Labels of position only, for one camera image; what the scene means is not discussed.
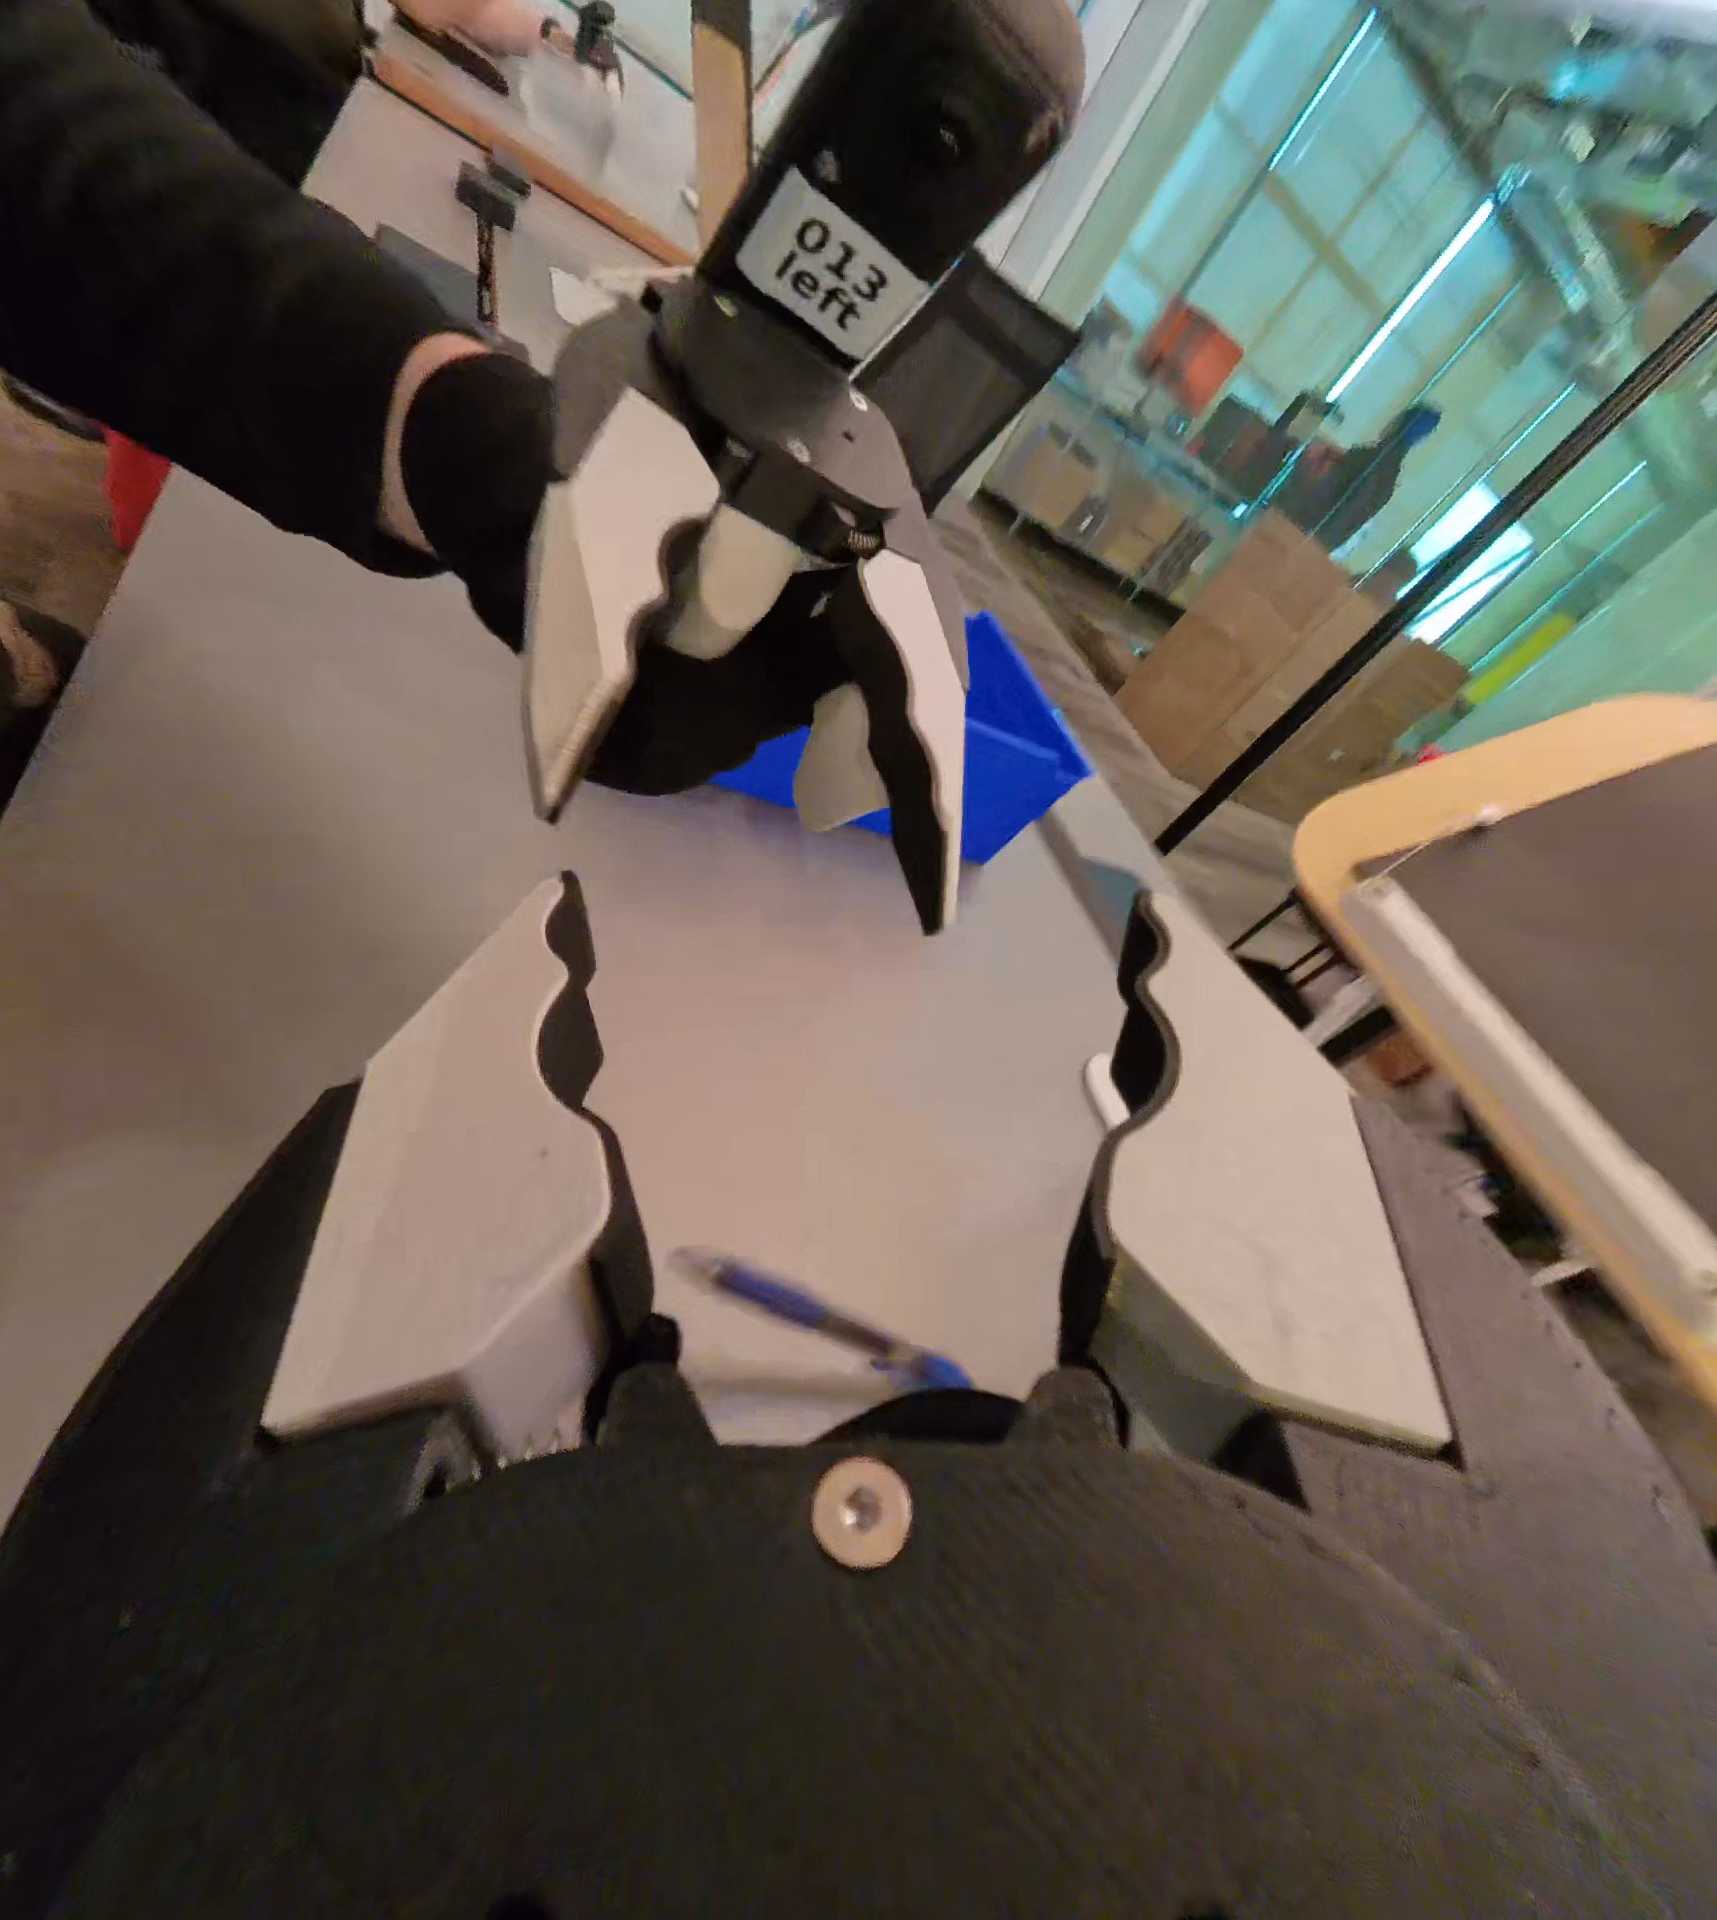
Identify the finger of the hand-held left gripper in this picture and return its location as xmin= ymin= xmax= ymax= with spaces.
xmin=519 ymin=380 xmax=724 ymax=822
xmin=791 ymin=557 xmax=974 ymax=941

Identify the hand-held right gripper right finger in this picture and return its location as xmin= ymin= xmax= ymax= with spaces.
xmin=1057 ymin=893 xmax=1459 ymax=1467

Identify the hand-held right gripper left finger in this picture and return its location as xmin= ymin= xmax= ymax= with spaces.
xmin=261 ymin=870 xmax=655 ymax=1433

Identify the blue plastic bin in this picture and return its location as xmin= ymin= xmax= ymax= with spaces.
xmin=717 ymin=606 xmax=1096 ymax=870

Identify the blue pen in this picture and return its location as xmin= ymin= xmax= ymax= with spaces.
xmin=662 ymin=1243 xmax=974 ymax=1398

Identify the person's left forearm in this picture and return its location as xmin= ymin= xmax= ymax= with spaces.
xmin=0 ymin=0 xmax=505 ymax=570

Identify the person's left hand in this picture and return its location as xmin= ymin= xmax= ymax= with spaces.
xmin=394 ymin=343 xmax=863 ymax=794

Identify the black office chair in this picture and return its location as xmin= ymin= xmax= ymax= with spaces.
xmin=855 ymin=256 xmax=1079 ymax=509

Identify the orange 3D printer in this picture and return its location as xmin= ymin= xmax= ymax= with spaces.
xmin=1147 ymin=302 xmax=1247 ymax=409

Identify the black device on stand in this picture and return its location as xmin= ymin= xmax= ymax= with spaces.
xmin=455 ymin=159 xmax=547 ymax=343

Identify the large cardboard box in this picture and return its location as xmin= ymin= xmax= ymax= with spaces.
xmin=1118 ymin=522 xmax=1474 ymax=827

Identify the wooden board with black mat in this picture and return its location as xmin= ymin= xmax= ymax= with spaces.
xmin=1294 ymin=696 xmax=1717 ymax=1506

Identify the black round-top pole stand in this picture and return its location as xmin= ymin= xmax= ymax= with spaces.
xmin=1153 ymin=271 xmax=1717 ymax=857

